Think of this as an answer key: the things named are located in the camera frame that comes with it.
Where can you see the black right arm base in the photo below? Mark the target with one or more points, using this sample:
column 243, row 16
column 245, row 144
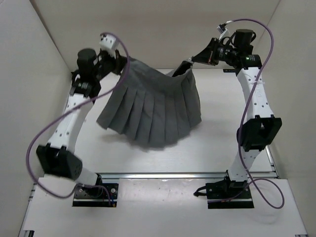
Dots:
column 226, row 194

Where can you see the aluminium front table rail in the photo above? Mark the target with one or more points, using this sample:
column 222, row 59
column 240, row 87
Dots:
column 164, row 175

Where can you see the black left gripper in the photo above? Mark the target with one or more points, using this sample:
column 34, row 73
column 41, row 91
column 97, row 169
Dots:
column 121, row 61

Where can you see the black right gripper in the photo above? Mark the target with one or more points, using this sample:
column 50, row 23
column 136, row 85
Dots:
column 210, row 54

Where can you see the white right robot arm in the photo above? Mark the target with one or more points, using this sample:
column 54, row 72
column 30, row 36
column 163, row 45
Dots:
column 259, row 125

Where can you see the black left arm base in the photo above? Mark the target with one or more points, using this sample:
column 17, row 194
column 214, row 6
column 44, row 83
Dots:
column 106, row 195

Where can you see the blue label right corner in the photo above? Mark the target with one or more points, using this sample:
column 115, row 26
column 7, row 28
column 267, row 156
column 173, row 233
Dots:
column 229, row 70

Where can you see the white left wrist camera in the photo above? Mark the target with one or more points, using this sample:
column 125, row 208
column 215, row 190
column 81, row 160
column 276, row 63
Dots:
column 108, row 42

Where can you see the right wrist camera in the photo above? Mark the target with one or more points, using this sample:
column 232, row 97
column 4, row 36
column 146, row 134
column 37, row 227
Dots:
column 223, row 30

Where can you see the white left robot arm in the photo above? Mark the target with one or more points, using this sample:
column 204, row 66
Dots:
column 58, row 157

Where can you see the grey pleated skirt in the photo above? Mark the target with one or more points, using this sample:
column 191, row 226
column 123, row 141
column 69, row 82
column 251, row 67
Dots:
column 153, row 109

